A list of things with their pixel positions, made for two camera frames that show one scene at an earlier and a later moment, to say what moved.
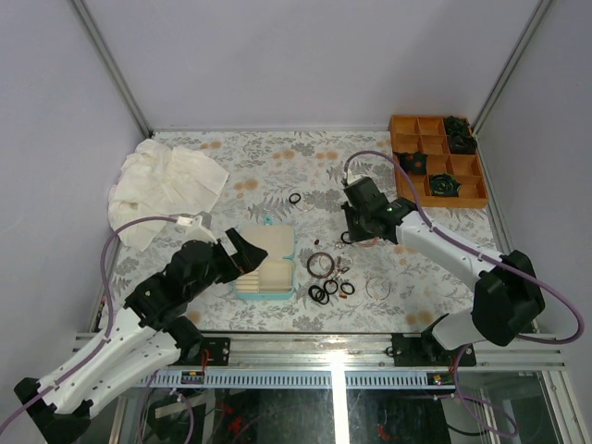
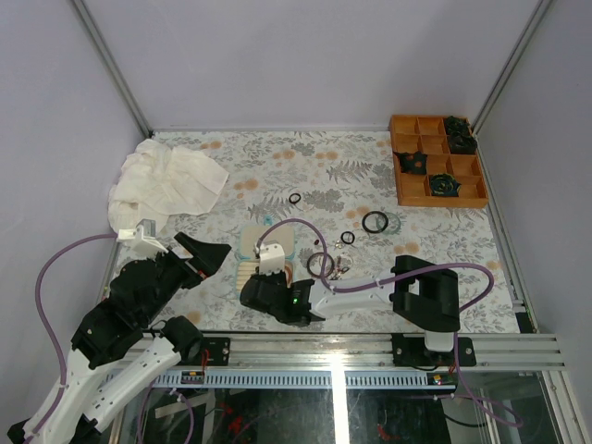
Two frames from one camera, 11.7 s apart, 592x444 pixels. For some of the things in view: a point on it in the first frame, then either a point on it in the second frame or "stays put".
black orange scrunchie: [413, 163] stays put
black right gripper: [354, 235] -> [281, 276]
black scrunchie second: [461, 142] stays put
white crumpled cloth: [156, 179] stays put
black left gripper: [250, 256] -> [207, 261]
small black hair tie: [295, 193] stays put
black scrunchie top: [457, 125] stays put
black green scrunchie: [444, 185] stays put
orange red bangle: [373, 242] -> [290, 276]
